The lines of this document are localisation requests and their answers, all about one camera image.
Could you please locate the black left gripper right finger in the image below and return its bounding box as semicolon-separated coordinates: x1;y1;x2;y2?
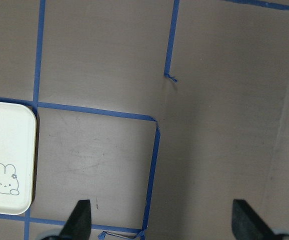
231;199;285;240

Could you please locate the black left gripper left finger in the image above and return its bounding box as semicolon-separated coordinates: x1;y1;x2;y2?
58;199;92;240

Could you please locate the cream plastic tray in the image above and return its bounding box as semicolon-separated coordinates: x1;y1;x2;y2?
0;102;37;215

